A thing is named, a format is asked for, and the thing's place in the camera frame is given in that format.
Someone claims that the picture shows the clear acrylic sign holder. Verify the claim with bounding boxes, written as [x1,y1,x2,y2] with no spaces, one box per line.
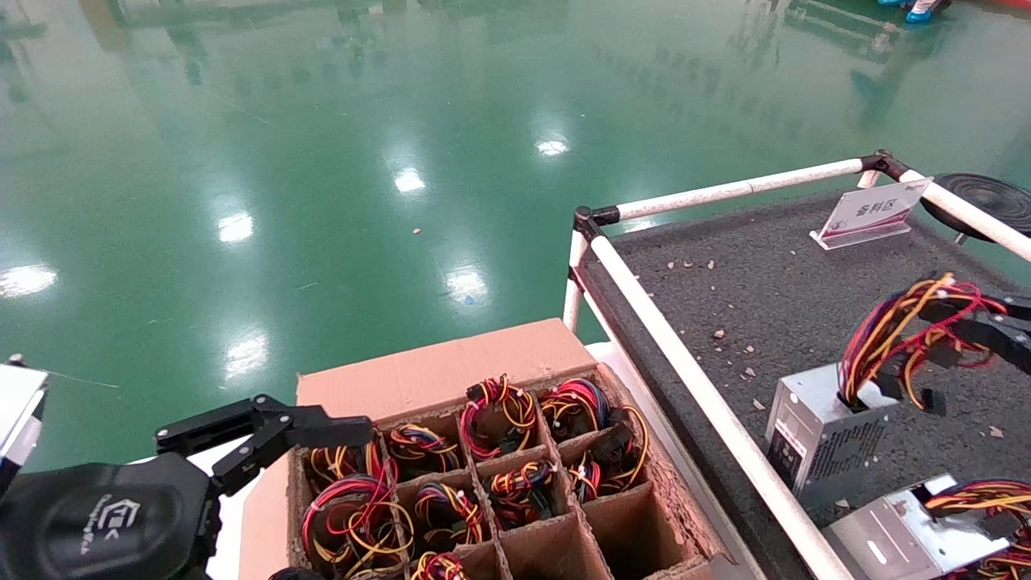
[809,177,935,251]

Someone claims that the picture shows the brown cardboard box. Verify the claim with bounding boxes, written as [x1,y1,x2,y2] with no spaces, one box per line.
[239,318,734,580]

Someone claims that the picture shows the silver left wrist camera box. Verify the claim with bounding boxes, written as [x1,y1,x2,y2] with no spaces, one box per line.
[0,361,51,486]

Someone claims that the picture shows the black round disc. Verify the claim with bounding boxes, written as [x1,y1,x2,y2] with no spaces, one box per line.
[921,173,1031,242]

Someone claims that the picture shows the person with blue shoe covers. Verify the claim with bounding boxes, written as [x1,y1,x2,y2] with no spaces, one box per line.
[878,0,953,25]

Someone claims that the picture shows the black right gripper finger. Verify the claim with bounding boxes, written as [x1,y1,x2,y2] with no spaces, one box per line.
[979,292,1031,321]
[926,310,1031,376]

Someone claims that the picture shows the grey power supply with wires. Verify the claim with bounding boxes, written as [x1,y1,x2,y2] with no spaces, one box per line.
[541,379,617,444]
[765,272,1008,507]
[486,462,561,528]
[308,441,389,488]
[387,423,466,476]
[822,474,1031,580]
[413,482,488,550]
[300,474,417,579]
[411,552,470,580]
[461,375,540,462]
[568,405,652,503]

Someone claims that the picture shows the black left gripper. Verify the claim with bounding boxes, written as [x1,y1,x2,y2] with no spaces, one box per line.
[0,394,376,580]

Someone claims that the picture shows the cardboard divider insert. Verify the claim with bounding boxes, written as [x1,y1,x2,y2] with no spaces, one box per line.
[290,367,714,580]

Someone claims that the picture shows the white frame leg pipe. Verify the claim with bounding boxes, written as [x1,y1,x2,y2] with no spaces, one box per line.
[564,232,590,333]

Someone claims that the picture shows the white-railed cart with mat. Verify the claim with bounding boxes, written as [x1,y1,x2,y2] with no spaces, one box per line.
[580,189,1031,580]

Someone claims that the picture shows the black pipe corner connector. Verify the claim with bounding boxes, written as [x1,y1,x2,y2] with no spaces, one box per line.
[860,149,913,183]
[574,205,621,242]

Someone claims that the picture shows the long white frame pipe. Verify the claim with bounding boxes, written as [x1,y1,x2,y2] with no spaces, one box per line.
[592,235,856,580]

